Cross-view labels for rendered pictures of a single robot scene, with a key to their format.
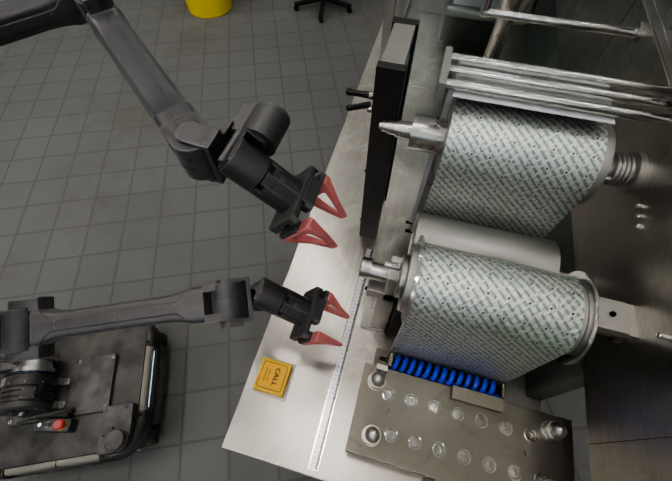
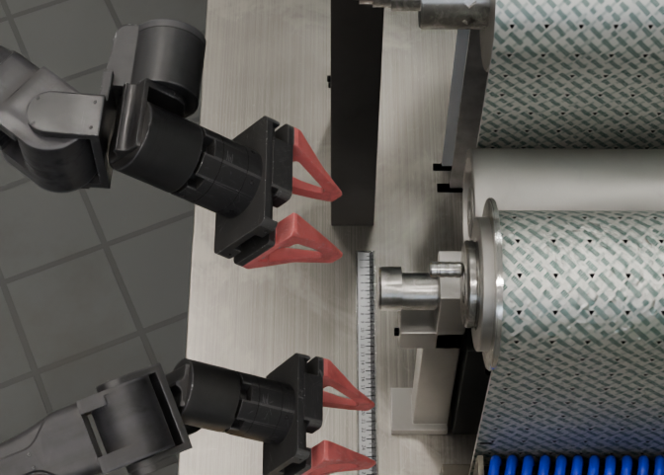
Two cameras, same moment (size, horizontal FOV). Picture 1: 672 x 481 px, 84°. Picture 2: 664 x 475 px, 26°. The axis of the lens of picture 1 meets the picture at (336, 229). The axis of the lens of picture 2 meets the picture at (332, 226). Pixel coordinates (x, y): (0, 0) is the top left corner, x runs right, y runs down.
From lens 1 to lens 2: 0.60 m
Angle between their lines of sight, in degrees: 8
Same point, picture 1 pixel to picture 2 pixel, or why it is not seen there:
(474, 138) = not seen: outside the picture
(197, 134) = (69, 114)
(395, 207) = (399, 137)
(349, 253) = (319, 274)
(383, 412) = not seen: outside the picture
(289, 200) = (248, 192)
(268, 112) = (172, 40)
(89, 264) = not seen: outside the picture
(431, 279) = (526, 275)
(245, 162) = (166, 144)
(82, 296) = not seen: outside the picture
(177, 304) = (35, 450)
